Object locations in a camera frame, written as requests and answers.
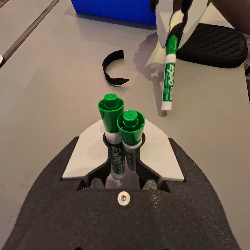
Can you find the person's right forearm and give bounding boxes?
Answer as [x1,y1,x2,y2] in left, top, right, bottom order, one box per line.
[212,0,250,34]

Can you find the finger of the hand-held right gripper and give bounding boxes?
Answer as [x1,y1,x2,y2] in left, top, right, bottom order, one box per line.
[178,0,212,49]
[155,0,174,48]

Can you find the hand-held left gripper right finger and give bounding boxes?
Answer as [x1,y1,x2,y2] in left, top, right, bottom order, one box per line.
[137,119,185,182]

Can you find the green dry-erase marker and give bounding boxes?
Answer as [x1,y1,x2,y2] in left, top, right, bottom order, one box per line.
[161,35,179,111]
[98,93,126,179]
[117,110,145,171]

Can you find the blue plastic bin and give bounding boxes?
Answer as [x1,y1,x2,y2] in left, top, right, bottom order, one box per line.
[71,0,157,25]

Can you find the black velcro strap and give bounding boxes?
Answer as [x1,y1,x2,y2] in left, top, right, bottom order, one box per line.
[102,50,129,86]

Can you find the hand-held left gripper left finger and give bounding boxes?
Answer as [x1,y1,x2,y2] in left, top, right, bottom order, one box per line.
[62,120,112,180]

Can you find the black mesh chair armrest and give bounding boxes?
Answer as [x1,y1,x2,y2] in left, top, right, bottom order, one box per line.
[170,23,248,69]

